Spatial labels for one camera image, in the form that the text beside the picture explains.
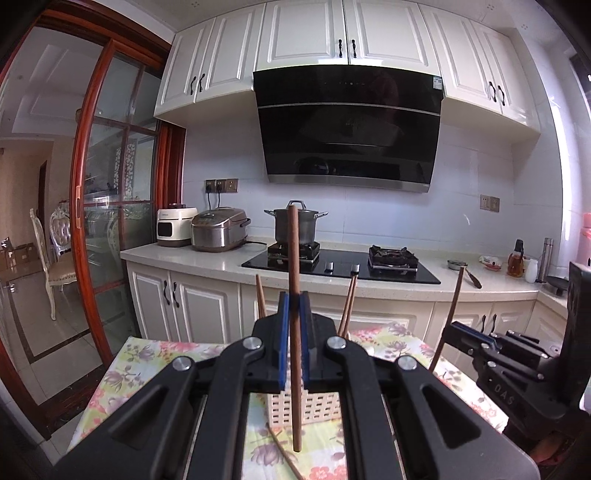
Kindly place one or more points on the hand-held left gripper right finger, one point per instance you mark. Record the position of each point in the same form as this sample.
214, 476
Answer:
308, 344

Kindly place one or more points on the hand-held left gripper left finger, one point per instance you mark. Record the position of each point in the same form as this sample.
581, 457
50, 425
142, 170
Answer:
282, 344

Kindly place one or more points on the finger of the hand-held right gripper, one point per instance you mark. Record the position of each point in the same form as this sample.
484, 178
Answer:
471, 333

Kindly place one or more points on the brown wooden chopstick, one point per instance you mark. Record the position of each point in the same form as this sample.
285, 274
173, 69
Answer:
352, 300
286, 454
346, 307
294, 277
261, 297
450, 318

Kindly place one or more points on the white perforated plastic basket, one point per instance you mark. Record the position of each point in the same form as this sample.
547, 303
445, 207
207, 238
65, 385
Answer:
318, 407

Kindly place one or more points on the dark kitchen knife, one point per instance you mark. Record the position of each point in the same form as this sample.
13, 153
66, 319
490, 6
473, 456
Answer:
473, 278

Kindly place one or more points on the small metal bowl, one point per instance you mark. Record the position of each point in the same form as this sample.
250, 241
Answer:
456, 264

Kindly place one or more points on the red and white packet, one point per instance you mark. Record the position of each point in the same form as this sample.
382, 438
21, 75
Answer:
490, 262

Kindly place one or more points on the black glass gas hob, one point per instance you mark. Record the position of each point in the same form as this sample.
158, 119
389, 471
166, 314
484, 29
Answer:
341, 270

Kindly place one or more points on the amber oil bottle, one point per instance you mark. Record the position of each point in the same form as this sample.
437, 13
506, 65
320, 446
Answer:
516, 261

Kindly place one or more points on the small white bottle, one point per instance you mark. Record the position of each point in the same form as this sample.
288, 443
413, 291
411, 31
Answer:
532, 271

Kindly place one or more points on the white kitchen base cabinets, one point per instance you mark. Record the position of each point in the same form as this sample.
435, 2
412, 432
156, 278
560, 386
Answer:
203, 300

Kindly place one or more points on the black pan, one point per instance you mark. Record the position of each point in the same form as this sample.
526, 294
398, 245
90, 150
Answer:
557, 282

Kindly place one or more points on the steel thermos flask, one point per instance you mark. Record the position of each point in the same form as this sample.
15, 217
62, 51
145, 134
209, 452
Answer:
545, 258

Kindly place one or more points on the steel stock pot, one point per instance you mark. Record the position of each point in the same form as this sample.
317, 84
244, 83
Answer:
281, 228

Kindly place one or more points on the silver rice cooker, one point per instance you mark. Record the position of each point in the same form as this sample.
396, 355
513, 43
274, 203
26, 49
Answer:
219, 228

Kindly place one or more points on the floral tablecloth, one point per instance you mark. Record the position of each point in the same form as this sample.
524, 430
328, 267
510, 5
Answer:
138, 378

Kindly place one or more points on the white electric cooker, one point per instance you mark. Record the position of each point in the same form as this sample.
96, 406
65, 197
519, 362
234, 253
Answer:
173, 226

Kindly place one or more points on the black range hood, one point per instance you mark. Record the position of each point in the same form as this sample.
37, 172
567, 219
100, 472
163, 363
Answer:
346, 129

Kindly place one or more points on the red wooden sliding door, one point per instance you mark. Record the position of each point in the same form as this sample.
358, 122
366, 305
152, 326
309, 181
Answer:
81, 230

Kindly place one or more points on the ornate white dining chair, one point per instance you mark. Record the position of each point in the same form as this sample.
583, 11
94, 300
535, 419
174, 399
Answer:
57, 272

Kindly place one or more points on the cardboard boxes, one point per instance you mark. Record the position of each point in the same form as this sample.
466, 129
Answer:
16, 256

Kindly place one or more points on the white wall cabinets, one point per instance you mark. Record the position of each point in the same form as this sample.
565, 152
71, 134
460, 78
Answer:
300, 32

